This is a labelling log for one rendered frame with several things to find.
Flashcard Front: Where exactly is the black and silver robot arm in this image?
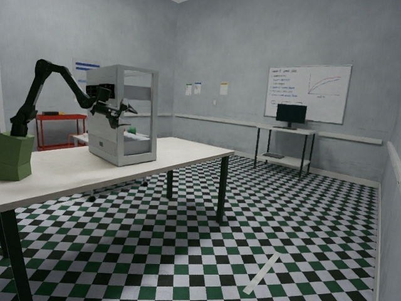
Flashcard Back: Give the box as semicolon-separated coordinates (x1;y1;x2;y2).
10;59;119;137

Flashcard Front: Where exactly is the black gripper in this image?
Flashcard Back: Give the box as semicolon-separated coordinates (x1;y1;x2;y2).
104;98;138;129

